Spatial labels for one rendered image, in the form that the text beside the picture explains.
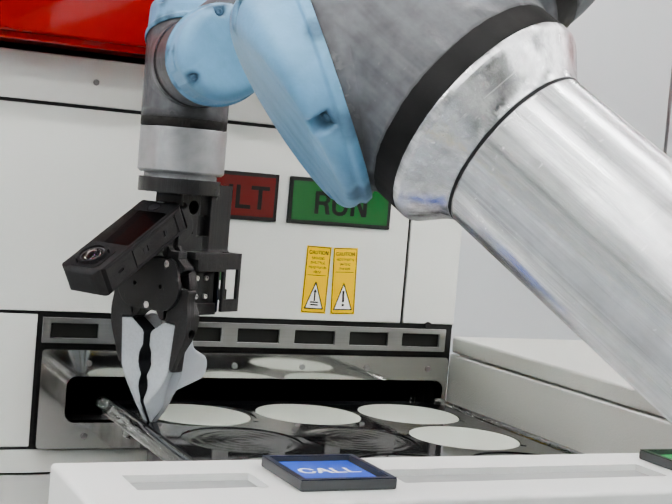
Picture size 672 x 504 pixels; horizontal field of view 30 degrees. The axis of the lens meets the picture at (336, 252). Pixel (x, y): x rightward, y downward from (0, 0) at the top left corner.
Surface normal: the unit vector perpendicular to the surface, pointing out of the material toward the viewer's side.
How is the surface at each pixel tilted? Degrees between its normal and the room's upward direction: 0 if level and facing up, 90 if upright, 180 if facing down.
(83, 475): 0
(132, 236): 31
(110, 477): 0
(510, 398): 90
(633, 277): 87
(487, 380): 90
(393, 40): 78
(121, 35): 90
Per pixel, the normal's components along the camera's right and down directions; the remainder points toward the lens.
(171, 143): -0.16, 0.03
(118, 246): -0.19, -0.85
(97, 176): 0.42, 0.08
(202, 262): 0.81, 0.10
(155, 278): -0.58, 0.00
